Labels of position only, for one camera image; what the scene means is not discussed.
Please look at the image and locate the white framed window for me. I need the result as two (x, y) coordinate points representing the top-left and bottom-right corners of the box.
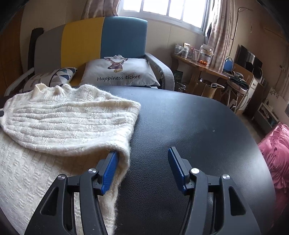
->
(117, 0), (213, 34)

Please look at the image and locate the clear container of oranges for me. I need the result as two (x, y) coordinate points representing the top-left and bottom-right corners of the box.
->
(199, 44), (214, 66)

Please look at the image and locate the triangle pattern pillow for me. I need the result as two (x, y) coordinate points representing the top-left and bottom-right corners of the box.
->
(23, 67), (78, 93)

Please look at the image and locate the cream knit sweater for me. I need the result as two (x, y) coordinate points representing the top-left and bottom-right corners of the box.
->
(0, 83), (141, 235)

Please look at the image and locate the pink quilt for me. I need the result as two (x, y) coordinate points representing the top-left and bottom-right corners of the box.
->
(257, 123), (289, 190)

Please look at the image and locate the brown paper bag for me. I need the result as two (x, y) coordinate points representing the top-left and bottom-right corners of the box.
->
(194, 78), (225, 99)

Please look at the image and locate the grey deer print pillow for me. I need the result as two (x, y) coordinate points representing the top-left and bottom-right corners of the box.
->
(79, 55), (161, 87)

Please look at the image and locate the grey yellow blue sofa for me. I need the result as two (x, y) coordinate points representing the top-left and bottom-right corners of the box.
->
(5, 17), (175, 91)

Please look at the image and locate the white chair frame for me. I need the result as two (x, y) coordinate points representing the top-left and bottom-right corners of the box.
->
(5, 68), (35, 96)

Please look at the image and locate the white low shelf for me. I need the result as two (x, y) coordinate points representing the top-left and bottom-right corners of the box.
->
(254, 88), (282, 134)

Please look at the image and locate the black television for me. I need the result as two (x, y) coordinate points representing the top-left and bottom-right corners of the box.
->
(235, 45), (250, 66)

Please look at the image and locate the white cabinet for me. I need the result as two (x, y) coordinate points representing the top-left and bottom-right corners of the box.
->
(236, 77), (260, 116)

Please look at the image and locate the white stool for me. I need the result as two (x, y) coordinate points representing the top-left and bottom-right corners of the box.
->
(220, 78), (249, 111)

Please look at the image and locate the beige patterned curtain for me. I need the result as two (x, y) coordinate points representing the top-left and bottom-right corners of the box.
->
(81, 0), (121, 20)
(206, 0), (236, 68)

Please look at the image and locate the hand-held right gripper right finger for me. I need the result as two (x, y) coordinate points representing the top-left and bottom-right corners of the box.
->
(167, 147), (262, 235)

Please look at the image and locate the black appliance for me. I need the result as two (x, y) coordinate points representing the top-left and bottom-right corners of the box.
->
(245, 55), (263, 78)

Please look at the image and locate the thin metal pole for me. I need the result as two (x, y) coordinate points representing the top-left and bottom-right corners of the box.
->
(228, 7), (254, 59)

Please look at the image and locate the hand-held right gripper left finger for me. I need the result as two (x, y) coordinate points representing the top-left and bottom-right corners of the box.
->
(24, 151), (119, 235)

